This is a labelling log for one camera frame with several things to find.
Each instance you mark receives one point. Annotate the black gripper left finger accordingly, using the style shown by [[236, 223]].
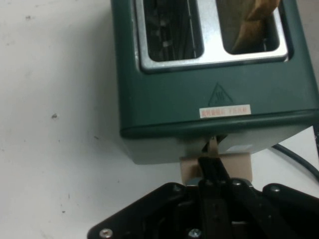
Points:
[[159, 209]]

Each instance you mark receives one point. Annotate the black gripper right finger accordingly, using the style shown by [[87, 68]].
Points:
[[274, 214]]

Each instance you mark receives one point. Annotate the beige toaster lever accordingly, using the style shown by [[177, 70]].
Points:
[[239, 166]]

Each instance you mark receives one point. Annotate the green two-slot toaster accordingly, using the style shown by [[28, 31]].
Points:
[[174, 99]]

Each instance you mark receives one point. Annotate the toasted bread slice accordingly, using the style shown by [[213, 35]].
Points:
[[251, 27]]

